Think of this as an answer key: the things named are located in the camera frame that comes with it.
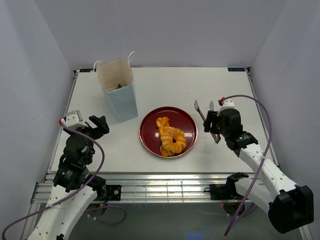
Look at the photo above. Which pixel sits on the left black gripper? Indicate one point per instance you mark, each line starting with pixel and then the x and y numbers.
pixel 99 121

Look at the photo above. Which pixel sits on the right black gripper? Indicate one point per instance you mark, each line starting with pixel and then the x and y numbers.
pixel 211 117

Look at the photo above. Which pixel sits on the metal serving tongs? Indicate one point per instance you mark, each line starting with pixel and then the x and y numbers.
pixel 216 137

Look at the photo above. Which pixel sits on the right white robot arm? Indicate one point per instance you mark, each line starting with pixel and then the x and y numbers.
pixel 288 205

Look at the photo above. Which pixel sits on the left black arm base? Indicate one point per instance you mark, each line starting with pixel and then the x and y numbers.
pixel 109 193

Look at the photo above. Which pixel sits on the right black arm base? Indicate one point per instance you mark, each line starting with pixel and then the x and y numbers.
pixel 222 192

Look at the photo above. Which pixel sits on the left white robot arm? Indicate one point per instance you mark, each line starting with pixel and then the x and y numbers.
pixel 74 188

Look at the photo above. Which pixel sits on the light blue paper bag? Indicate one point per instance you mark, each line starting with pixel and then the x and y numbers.
pixel 109 74

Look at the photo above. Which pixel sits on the small twisted orange bread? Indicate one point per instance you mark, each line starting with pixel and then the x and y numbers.
pixel 162 124

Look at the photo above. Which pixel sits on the dark red round plate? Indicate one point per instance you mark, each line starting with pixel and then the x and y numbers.
pixel 178 118

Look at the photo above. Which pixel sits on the right blue table label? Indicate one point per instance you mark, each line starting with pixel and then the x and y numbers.
pixel 236 69

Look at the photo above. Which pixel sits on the blue table label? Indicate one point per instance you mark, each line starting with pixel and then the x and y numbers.
pixel 236 69
pixel 86 70

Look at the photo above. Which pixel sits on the left blue table label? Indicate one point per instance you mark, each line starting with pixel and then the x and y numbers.
pixel 86 70

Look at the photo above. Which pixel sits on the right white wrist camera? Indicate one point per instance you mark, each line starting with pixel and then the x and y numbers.
pixel 225 104

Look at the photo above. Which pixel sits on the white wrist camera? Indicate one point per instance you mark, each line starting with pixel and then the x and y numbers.
pixel 73 120
pixel 225 104

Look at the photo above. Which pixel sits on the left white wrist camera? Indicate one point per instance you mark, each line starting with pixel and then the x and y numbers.
pixel 73 120

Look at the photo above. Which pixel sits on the large fluted ring bread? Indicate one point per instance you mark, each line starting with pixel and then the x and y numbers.
pixel 173 141

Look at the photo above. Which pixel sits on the aluminium frame rail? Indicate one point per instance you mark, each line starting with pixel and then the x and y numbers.
pixel 138 188

